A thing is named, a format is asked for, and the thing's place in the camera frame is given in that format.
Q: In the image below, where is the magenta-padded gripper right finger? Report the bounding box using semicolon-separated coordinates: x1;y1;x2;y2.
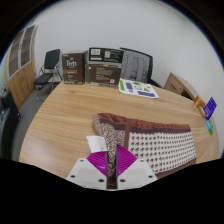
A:
115;143;159;191

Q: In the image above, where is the white printed sheet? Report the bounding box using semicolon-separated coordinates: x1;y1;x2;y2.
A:
118;78;160;100

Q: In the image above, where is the orange box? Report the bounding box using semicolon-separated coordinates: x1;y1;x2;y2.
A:
193;95;208;118

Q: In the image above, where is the black mesh office chair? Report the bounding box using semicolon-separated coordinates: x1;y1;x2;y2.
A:
119;46;164;89

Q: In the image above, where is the purple standing card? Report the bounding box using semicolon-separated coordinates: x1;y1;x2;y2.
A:
202;96;218;121

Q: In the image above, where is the small brown cardboard box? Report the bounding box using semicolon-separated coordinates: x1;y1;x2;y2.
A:
61;50;87;85

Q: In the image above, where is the wooden side desk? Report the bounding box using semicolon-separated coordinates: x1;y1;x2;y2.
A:
163;72;201;101

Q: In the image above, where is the black leather armchair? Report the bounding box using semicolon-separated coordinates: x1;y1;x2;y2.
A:
0;89;21;159

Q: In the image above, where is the blue box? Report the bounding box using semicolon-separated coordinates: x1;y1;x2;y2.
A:
205;119;214;133

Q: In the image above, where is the large dark cardboard box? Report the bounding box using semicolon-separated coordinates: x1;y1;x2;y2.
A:
84;46;125;88

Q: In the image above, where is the brown patterned towel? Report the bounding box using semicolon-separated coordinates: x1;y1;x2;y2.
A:
85;112;198;181

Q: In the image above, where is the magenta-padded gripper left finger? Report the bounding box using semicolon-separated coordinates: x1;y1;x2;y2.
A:
65;150;109;191

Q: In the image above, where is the black visitor chair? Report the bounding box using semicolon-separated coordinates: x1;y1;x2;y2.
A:
33;48;64;101

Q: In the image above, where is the wooden glass-door cabinet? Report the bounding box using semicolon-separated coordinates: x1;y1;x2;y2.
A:
3;24;37;109

